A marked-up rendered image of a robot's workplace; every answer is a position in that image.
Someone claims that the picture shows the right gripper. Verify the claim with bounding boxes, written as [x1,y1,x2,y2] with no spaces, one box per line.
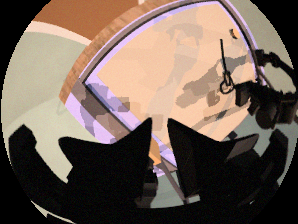
[233,78,268,107]

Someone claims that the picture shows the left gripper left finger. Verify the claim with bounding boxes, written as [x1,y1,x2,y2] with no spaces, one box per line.
[58,117,152,202]

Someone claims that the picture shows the black metal frame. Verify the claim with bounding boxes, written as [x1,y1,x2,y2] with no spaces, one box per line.
[159,69,298,204]

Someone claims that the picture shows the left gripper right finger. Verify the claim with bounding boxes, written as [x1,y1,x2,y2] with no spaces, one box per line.
[167,118,259,199]

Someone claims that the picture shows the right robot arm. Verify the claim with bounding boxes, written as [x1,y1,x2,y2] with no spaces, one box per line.
[247,52,298,130]

